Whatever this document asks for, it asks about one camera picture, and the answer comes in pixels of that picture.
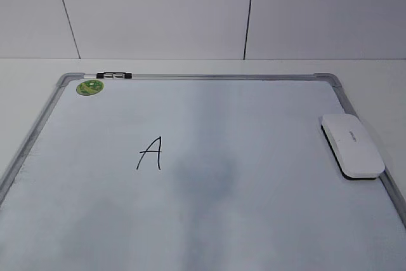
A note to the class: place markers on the white board with grey frame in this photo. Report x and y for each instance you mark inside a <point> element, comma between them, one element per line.
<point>194,173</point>

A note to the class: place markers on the round green magnet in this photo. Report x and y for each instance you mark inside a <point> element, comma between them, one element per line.
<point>89,88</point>

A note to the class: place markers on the white rectangular board eraser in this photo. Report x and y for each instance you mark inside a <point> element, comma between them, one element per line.
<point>355,151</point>

